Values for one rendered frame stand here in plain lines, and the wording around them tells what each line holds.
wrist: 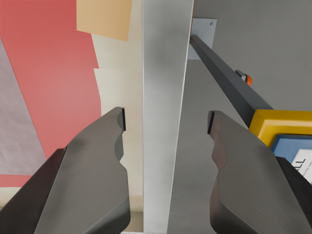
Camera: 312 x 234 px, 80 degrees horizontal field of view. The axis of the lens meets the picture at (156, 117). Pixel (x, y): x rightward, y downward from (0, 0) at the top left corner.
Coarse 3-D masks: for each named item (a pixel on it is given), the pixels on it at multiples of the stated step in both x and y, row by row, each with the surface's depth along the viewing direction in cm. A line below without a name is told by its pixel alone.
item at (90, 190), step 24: (96, 120) 10; (120, 120) 11; (72, 144) 8; (96, 144) 8; (120, 144) 9; (72, 168) 7; (96, 168) 7; (120, 168) 7; (72, 192) 6; (96, 192) 6; (120, 192) 6; (48, 216) 6; (72, 216) 6; (96, 216) 6; (120, 216) 6
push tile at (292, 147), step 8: (280, 136) 22; (288, 136) 22; (296, 136) 22; (304, 136) 22; (272, 144) 23; (280, 144) 22; (288, 144) 22; (296, 144) 22; (304, 144) 22; (280, 152) 23; (288, 152) 23; (296, 152) 23; (304, 152) 23; (288, 160) 24; (296, 160) 24; (304, 160) 24; (296, 168) 24; (304, 168) 24; (304, 176) 25
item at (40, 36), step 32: (0, 0) 17; (32, 0) 17; (64, 0) 16; (0, 32) 18; (32, 32) 18; (64, 32) 18; (0, 64) 20; (32, 64) 20; (64, 64) 19; (96, 64) 19
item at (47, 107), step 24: (0, 72) 20; (24, 72) 20; (48, 72) 20; (72, 72) 20; (0, 96) 22; (24, 96) 22; (48, 96) 21; (72, 96) 21; (96, 96) 21; (0, 120) 23; (24, 120) 23; (48, 120) 23; (72, 120) 23; (0, 144) 25; (24, 144) 25; (48, 144) 25; (0, 168) 28; (24, 168) 28
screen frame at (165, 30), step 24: (144, 0) 13; (168, 0) 13; (192, 0) 13; (144, 24) 14; (168, 24) 14; (144, 48) 15; (168, 48) 15; (144, 72) 16; (168, 72) 16; (144, 96) 17; (168, 96) 17; (144, 120) 19; (168, 120) 19; (144, 144) 20; (168, 144) 20; (144, 168) 22; (168, 168) 22; (144, 192) 25; (168, 192) 25; (144, 216) 28; (168, 216) 28
